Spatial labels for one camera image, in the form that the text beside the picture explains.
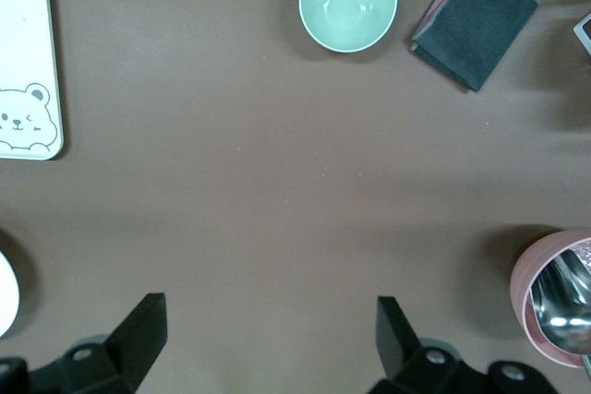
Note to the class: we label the cream bear print tray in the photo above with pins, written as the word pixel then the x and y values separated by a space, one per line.
pixel 23 43

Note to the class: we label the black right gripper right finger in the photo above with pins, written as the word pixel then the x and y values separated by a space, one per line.
pixel 415 371

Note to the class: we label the dark grey folded cloth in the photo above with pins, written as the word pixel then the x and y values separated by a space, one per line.
pixel 480 25

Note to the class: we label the white round plate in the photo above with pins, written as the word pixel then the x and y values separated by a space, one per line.
pixel 7 297

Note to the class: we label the pink bowl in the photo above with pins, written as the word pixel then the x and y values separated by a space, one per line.
pixel 524 274

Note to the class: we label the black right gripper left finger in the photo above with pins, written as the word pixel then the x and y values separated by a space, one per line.
pixel 115 366

